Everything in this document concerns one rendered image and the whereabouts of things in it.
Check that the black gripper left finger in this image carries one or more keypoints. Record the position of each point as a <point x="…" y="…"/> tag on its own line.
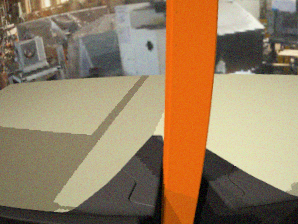
<point x="133" y="196"/>

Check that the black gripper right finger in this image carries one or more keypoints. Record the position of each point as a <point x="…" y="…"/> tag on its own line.
<point x="229" y="195"/>

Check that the orange handle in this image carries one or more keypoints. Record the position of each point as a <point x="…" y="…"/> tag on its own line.
<point x="190" y="51"/>

